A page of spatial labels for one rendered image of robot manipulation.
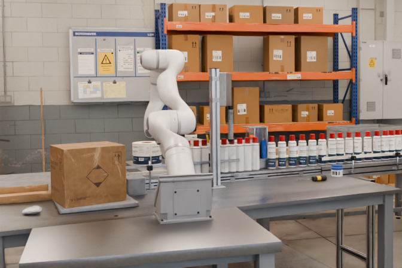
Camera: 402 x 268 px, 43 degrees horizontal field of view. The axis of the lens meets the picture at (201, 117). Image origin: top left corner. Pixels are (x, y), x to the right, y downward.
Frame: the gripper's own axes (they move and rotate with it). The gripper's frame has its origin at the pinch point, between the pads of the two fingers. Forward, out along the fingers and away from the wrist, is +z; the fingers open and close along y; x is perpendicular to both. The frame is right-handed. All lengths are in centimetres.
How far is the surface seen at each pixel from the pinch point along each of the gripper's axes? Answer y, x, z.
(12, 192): 13, 85, -20
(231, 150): -2.0, -37.0, 5.9
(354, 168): -5, -114, 52
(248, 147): -2.7, -48.1, 8.6
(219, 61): 345, -200, -15
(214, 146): -16.8, -22.6, -4.5
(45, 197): -13, 71, -15
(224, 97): -18, -37, -28
